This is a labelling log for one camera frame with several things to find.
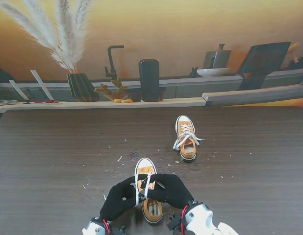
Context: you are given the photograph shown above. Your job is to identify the grey metal kettle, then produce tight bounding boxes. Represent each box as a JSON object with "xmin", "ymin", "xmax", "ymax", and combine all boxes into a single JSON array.
[{"xmin": 202, "ymin": 43, "xmax": 232, "ymax": 70}]

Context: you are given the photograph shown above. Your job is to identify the light wooden shelf plank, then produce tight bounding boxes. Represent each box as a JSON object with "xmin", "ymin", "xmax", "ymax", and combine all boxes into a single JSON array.
[{"xmin": 0, "ymin": 97, "xmax": 206, "ymax": 113}]

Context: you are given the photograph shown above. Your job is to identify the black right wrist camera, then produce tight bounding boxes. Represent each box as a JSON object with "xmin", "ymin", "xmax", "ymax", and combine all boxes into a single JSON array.
[{"xmin": 167, "ymin": 214, "xmax": 183, "ymax": 232}]

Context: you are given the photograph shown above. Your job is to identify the red wrist cable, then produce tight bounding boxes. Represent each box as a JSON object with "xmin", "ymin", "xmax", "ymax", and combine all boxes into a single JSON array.
[
  {"xmin": 102, "ymin": 219, "xmax": 112, "ymax": 235},
  {"xmin": 180, "ymin": 205, "xmax": 189, "ymax": 233}
]

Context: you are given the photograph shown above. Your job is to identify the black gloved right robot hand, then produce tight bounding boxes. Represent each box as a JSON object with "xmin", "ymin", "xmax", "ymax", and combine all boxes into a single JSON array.
[{"xmin": 138, "ymin": 173, "xmax": 194, "ymax": 210}]

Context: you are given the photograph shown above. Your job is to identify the white shoelace of handled sneaker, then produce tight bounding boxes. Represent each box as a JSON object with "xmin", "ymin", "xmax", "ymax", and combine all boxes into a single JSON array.
[{"xmin": 173, "ymin": 124, "xmax": 205, "ymax": 151}]

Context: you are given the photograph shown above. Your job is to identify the red right wrist cable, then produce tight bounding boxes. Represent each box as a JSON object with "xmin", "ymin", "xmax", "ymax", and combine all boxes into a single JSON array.
[{"xmin": 180, "ymin": 205, "xmax": 189, "ymax": 233}]

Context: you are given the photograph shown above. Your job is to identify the short white slanted slat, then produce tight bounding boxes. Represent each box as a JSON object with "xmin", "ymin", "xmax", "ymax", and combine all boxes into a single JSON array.
[{"xmin": 8, "ymin": 79, "xmax": 29, "ymax": 103}]

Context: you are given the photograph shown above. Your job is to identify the long white slanted slat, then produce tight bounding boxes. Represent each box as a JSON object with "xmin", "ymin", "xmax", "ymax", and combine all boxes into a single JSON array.
[{"xmin": 30, "ymin": 70, "xmax": 55, "ymax": 101}]

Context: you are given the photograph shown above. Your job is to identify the dark ribbed vase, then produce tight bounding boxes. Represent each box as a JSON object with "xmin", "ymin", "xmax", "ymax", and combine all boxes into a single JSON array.
[{"xmin": 67, "ymin": 72, "xmax": 100, "ymax": 103}]

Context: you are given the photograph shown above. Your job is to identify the grey shelf plank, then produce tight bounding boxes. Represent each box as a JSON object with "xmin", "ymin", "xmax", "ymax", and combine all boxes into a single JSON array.
[{"xmin": 202, "ymin": 84, "xmax": 303, "ymax": 107}]

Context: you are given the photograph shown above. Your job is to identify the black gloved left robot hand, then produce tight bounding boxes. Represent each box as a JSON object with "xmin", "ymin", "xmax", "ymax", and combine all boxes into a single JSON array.
[{"xmin": 99, "ymin": 176, "xmax": 145, "ymax": 222}]

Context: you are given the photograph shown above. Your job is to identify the white pampas grass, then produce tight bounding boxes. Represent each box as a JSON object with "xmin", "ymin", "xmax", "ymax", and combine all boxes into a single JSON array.
[{"xmin": 0, "ymin": 0, "xmax": 93, "ymax": 74}]

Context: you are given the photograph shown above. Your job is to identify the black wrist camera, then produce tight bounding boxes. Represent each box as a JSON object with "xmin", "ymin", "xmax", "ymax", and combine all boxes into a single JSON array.
[
  {"xmin": 167, "ymin": 214, "xmax": 183, "ymax": 232},
  {"xmin": 111, "ymin": 225, "xmax": 129, "ymax": 235}
]

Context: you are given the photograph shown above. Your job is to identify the black cylindrical canister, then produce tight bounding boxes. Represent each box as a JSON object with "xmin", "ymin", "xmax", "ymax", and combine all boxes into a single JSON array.
[{"xmin": 138, "ymin": 58, "xmax": 160, "ymax": 102}]

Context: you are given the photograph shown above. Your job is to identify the yellow sneaker with spread lace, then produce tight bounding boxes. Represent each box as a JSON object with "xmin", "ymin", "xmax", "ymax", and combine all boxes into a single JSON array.
[{"xmin": 134, "ymin": 158, "xmax": 164, "ymax": 225}]

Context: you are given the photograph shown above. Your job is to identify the white bowl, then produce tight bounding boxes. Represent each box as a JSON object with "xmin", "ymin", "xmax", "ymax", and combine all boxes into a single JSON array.
[{"xmin": 196, "ymin": 67, "xmax": 231, "ymax": 78}]

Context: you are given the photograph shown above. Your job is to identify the black kitchen faucet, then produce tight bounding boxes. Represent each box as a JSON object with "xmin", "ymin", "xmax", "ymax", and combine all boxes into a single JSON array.
[{"xmin": 104, "ymin": 45, "xmax": 125, "ymax": 80}]

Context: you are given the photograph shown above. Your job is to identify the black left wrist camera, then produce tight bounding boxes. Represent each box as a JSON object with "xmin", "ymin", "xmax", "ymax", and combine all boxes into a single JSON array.
[{"xmin": 111, "ymin": 225, "xmax": 129, "ymax": 235}]

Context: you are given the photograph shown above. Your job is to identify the red left wrist cable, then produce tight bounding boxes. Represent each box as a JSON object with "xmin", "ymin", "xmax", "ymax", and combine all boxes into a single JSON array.
[{"xmin": 102, "ymin": 219, "xmax": 112, "ymax": 235}]

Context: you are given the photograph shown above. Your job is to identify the dark slanted board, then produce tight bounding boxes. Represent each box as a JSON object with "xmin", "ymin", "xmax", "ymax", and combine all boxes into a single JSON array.
[{"xmin": 237, "ymin": 41, "xmax": 292, "ymax": 91}]

